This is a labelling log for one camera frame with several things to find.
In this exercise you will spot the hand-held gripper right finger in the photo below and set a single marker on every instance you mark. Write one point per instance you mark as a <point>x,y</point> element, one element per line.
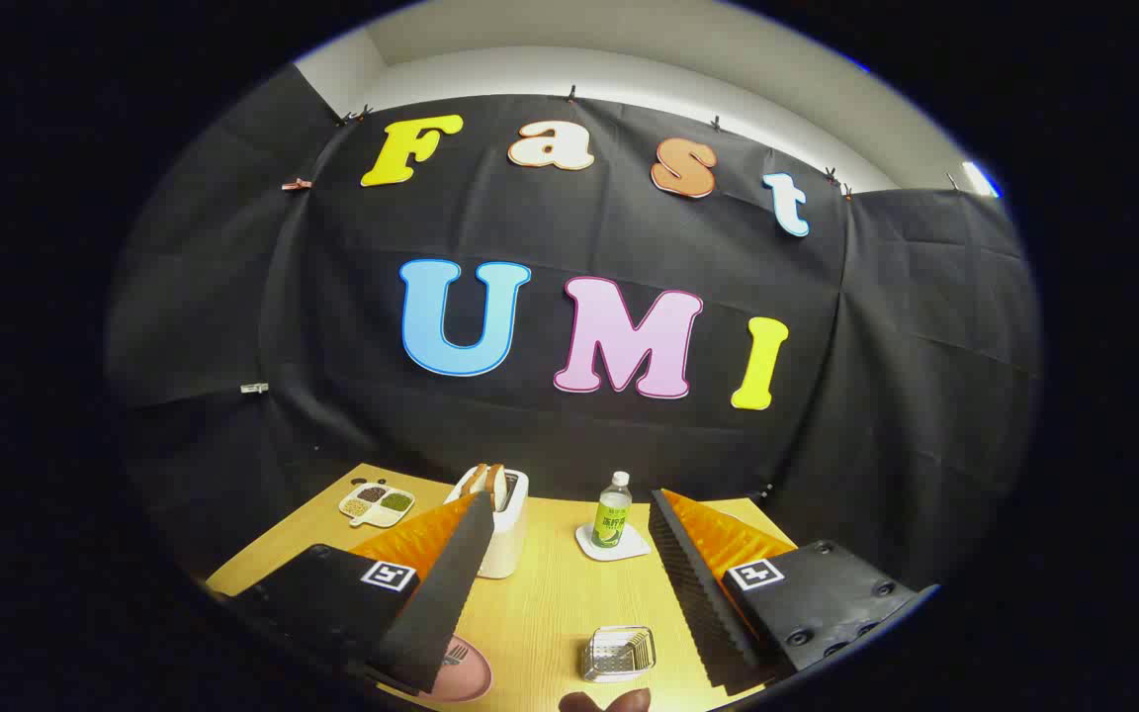
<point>693,583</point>

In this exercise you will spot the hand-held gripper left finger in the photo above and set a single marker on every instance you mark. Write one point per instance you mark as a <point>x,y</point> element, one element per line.
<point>451,583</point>

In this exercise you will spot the white toaster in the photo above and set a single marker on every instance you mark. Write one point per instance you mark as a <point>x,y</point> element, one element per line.
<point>508,544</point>

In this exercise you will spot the white square coaster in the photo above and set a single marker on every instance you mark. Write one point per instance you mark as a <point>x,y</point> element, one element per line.
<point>634,546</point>

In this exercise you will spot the pink plate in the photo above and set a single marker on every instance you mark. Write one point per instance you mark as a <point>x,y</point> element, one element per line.
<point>471,677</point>

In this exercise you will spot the green label drink bottle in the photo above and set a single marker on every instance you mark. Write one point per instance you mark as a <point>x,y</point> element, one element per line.
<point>611,519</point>

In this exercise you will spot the bread slice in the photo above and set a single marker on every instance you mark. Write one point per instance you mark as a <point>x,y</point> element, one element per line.
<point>473,479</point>
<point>497,485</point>

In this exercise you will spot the white divided dish with beans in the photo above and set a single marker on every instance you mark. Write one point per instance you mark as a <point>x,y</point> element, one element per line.
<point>377,502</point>

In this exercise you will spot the black backdrop cloth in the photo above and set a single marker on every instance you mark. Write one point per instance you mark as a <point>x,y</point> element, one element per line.
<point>332,297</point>

